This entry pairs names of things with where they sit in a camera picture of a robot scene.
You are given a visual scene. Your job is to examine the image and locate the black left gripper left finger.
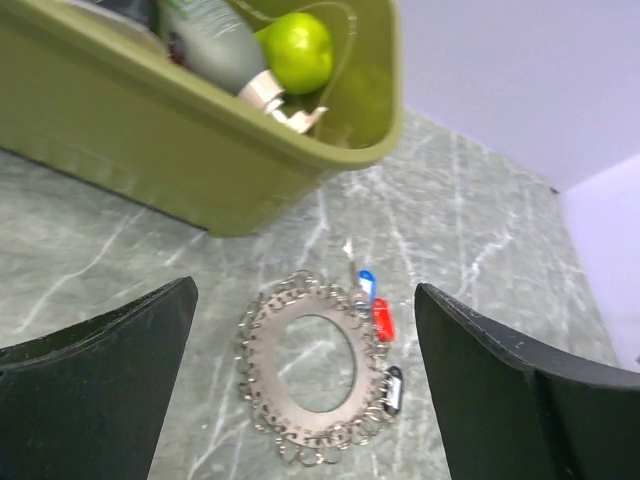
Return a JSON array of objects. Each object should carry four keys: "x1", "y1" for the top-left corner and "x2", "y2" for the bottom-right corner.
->
[{"x1": 1, "y1": 277, "x2": 198, "y2": 480}]

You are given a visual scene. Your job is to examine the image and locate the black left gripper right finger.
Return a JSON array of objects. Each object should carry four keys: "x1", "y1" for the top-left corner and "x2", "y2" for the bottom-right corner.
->
[{"x1": 414, "y1": 283, "x2": 639, "y2": 479}]

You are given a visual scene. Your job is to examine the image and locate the black key tag on disc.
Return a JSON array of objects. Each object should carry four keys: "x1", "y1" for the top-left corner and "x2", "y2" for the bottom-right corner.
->
[{"x1": 384, "y1": 365, "x2": 404, "y2": 416}]

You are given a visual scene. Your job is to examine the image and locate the red key tag on disc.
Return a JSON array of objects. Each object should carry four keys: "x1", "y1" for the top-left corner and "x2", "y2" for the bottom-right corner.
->
[{"x1": 372, "y1": 297, "x2": 396, "y2": 343}]

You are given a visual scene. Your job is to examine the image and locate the blue key tag on disc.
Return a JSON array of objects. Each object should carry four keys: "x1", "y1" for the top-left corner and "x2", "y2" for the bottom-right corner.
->
[{"x1": 358, "y1": 269, "x2": 377, "y2": 304}]

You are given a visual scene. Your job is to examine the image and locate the olive green plastic bin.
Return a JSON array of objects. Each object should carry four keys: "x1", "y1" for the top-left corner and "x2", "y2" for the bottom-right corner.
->
[{"x1": 1, "y1": 1, "x2": 402, "y2": 237}]

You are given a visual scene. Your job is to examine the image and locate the grey plastic bottle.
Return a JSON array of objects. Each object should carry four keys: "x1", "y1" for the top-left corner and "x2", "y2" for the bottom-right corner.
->
[{"x1": 159, "y1": 1, "x2": 328, "y2": 134}]

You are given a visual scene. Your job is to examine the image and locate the green apple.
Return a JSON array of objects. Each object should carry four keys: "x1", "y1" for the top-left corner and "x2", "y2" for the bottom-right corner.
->
[{"x1": 255, "y1": 12, "x2": 334, "y2": 95}]

